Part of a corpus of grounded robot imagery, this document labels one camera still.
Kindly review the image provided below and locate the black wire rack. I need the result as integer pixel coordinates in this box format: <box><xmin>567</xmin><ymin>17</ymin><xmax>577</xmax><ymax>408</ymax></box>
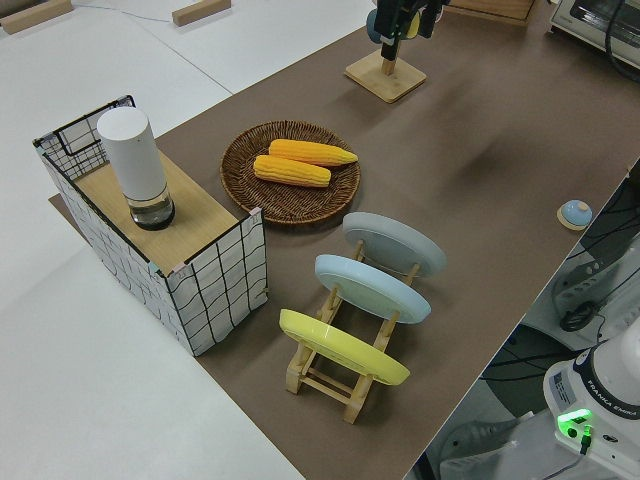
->
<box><xmin>53</xmin><ymin>94</ymin><xmax>137</xmax><ymax>180</ymax></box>

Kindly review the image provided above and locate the yellow plate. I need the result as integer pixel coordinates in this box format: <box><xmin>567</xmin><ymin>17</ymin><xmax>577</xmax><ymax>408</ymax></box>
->
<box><xmin>278</xmin><ymin>308</ymin><xmax>412</xmax><ymax>387</ymax></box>

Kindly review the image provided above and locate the round wicker basket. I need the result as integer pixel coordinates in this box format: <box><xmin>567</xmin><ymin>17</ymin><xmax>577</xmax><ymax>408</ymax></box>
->
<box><xmin>220</xmin><ymin>119</ymin><xmax>362</xmax><ymax>227</ymax></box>

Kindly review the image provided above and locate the yellow corn cob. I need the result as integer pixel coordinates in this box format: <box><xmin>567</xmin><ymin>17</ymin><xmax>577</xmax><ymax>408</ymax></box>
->
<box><xmin>268</xmin><ymin>139</ymin><xmax>360</xmax><ymax>168</ymax></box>
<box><xmin>253</xmin><ymin>154</ymin><xmax>332</xmax><ymax>189</ymax></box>

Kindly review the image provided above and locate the wooden mug stand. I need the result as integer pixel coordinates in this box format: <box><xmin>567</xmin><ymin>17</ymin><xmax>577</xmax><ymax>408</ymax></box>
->
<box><xmin>344</xmin><ymin>47</ymin><xmax>428</xmax><ymax>105</ymax></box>

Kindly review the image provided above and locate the silver toaster oven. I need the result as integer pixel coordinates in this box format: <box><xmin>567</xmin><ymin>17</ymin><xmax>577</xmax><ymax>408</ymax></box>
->
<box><xmin>548</xmin><ymin>0</ymin><xmax>640</xmax><ymax>85</ymax></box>

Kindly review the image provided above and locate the light blue plate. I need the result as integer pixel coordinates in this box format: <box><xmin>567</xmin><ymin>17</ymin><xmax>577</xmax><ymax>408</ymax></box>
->
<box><xmin>314</xmin><ymin>254</ymin><xmax>432</xmax><ymax>326</ymax></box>

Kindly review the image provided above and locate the grey plate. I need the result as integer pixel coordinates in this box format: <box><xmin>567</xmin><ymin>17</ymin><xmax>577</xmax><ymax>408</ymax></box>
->
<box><xmin>342</xmin><ymin>211</ymin><xmax>447</xmax><ymax>277</ymax></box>

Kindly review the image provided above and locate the thin blue cable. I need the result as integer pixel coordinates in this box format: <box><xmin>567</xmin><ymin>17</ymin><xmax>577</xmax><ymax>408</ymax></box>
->
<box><xmin>73</xmin><ymin>0</ymin><xmax>173</xmax><ymax>24</ymax></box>

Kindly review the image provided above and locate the short wooden block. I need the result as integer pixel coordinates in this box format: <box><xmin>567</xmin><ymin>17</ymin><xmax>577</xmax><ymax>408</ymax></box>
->
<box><xmin>171</xmin><ymin>0</ymin><xmax>233</xmax><ymax>28</ymax></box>

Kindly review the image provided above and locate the brown table mat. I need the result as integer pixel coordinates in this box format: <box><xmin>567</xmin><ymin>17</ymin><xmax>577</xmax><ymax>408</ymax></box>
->
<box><xmin>48</xmin><ymin>9</ymin><xmax>640</xmax><ymax>480</ymax></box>

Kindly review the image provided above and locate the blue bell on wooden base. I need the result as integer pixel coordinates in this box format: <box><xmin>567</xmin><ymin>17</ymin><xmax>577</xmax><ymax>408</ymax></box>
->
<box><xmin>556</xmin><ymin>199</ymin><xmax>594</xmax><ymax>231</ymax></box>

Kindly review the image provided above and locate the wooden dish rack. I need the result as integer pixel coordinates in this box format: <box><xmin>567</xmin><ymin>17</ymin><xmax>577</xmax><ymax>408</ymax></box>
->
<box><xmin>285</xmin><ymin>239</ymin><xmax>422</xmax><ymax>425</ymax></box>

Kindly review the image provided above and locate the white cylinder with black base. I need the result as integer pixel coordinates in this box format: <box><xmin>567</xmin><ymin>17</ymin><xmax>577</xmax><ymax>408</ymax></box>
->
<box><xmin>96</xmin><ymin>109</ymin><xmax>176</xmax><ymax>231</ymax></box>

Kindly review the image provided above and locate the black coiled cable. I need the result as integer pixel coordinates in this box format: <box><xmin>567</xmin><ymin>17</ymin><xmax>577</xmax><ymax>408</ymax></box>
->
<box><xmin>559</xmin><ymin>301</ymin><xmax>599</xmax><ymax>333</ymax></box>

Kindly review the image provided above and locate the wooden box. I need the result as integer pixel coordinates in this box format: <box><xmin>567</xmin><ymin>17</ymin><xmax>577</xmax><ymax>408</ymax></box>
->
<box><xmin>443</xmin><ymin>0</ymin><xmax>539</xmax><ymax>28</ymax></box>

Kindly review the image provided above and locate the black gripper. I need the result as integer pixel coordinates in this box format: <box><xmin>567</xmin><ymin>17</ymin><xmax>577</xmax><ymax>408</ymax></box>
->
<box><xmin>375</xmin><ymin>0</ymin><xmax>419</xmax><ymax>62</ymax></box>

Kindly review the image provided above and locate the long wooden block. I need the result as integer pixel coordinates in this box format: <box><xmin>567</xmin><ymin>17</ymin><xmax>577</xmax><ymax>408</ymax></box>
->
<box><xmin>0</xmin><ymin>0</ymin><xmax>74</xmax><ymax>36</ymax></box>

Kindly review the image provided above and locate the black cable at oven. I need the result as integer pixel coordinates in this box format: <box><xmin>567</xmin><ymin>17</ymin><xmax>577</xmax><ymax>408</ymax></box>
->
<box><xmin>603</xmin><ymin>0</ymin><xmax>640</xmax><ymax>81</ymax></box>

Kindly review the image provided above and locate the grid patterned drawer cabinet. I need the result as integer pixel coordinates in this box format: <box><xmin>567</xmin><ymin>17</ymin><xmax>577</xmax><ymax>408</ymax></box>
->
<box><xmin>33</xmin><ymin>94</ymin><xmax>269</xmax><ymax>357</ymax></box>

